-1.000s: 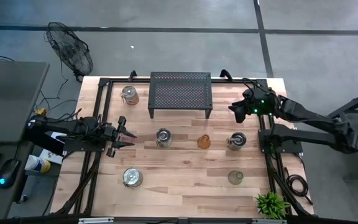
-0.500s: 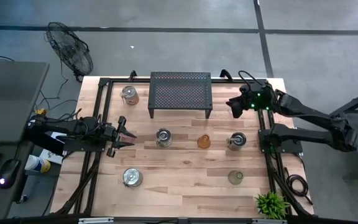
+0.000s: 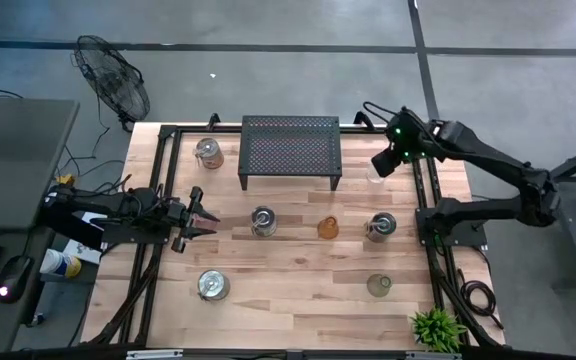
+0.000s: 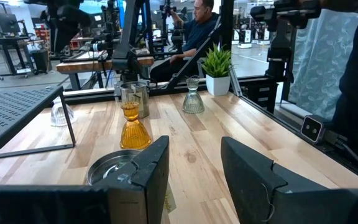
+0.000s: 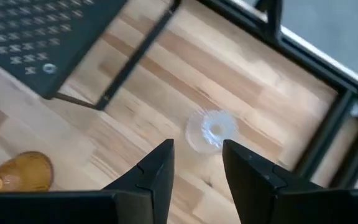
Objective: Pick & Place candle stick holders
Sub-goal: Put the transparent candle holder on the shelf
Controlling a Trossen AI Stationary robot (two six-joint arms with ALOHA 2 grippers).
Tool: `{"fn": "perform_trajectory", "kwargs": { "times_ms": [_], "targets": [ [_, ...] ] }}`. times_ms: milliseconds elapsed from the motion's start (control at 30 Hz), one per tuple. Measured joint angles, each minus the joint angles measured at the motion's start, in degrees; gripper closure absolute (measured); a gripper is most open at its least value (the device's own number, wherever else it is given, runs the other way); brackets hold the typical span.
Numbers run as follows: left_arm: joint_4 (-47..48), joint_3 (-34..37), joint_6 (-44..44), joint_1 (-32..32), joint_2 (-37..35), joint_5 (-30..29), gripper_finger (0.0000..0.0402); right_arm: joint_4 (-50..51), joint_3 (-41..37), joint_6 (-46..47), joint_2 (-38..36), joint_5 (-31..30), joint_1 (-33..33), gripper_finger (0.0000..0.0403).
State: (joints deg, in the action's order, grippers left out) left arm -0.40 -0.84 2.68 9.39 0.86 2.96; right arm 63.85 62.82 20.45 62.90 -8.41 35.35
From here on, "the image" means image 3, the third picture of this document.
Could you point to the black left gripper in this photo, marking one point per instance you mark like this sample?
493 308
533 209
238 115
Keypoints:
180 216

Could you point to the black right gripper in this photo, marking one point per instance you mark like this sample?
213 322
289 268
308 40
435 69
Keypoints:
385 162

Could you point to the clear glass candlestick holder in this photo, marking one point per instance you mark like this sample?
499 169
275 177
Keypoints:
375 178

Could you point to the candle tin brown vanilla label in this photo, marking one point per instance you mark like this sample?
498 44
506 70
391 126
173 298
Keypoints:
213 285

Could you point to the silver candle tin green label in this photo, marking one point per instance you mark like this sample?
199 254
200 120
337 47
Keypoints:
264 220
382 226

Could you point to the amber glass candlestick holder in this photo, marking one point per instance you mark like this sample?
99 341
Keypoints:
328 229

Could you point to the green glass candlestick holder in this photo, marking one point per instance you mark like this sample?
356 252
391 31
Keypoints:
379 286

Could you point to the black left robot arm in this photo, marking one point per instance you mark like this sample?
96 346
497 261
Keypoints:
118 202

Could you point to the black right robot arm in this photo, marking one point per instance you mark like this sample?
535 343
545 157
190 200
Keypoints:
493 162

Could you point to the black table clamp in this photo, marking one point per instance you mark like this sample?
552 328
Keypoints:
360 119
213 121

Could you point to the black perforated metal shelf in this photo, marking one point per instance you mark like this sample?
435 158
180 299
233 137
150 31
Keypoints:
290 150

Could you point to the white paper booklet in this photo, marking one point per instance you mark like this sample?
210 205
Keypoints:
80 251

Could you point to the white canister yellow lid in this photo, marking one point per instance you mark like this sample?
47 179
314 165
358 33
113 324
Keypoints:
58 262

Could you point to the black floor fan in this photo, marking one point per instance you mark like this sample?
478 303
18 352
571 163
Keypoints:
113 80

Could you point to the green plant white pot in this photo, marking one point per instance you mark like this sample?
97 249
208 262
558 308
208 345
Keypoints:
438 330

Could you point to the black computer mouse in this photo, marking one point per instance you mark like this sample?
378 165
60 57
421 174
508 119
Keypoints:
14 277

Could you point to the grey office desk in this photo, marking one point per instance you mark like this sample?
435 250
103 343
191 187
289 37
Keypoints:
13 160

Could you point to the black aluminium table frame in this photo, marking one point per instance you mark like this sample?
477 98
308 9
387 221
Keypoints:
228 131

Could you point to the silver metal bracket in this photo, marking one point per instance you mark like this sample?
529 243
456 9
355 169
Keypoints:
154 354
433 356

